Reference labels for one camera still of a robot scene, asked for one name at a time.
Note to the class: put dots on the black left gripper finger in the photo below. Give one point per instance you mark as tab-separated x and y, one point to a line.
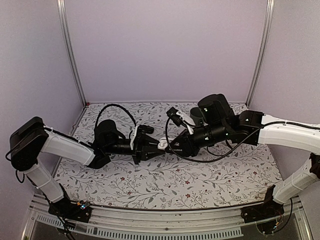
150	141
152	153

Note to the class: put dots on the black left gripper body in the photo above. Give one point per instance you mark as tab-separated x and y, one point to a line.
137	150

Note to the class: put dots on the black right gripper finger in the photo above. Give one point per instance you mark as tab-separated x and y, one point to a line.
179	152
181	142

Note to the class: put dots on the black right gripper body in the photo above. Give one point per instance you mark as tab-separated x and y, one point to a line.
217	132

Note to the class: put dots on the white earbud case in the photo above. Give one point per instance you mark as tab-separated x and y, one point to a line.
163	143

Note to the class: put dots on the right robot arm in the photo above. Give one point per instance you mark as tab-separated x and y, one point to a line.
258	128

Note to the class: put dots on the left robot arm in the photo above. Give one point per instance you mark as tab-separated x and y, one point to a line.
35	138

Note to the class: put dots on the dark grey mug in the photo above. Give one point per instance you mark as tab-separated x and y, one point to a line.
197	117

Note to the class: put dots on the floral patterned table mat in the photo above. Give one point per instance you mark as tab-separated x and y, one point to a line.
168	182

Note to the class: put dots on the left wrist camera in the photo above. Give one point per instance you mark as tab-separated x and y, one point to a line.
138	135

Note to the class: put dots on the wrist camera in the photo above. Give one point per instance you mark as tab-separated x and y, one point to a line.
138	135
180	118

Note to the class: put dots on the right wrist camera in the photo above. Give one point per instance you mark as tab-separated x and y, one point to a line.
180	118

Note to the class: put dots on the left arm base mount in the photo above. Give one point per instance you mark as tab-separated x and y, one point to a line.
65	208

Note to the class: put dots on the front aluminium rail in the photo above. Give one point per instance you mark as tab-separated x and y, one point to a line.
113	223

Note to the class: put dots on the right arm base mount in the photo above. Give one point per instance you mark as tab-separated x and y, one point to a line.
269	208

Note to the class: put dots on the right aluminium frame post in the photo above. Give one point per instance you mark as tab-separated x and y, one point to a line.
267	24

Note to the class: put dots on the aluminium frame post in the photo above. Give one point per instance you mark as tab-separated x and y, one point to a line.
69	49
267	24

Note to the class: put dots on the left aluminium frame post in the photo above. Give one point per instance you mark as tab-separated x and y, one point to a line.
69	49

